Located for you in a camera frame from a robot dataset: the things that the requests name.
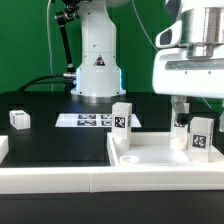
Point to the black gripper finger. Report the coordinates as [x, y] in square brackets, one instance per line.
[181, 110]
[221, 119]

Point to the white square table top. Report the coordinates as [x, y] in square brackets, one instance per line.
[152, 149]

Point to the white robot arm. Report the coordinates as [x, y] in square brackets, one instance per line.
[190, 60]

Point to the white sheet with tags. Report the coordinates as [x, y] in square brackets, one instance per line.
[83, 120]

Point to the white left fence bar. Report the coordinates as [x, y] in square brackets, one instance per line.
[4, 148]

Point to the white fence bar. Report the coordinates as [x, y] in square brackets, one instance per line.
[110, 179]
[4, 148]

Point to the white front fence bar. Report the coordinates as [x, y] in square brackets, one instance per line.
[110, 179]

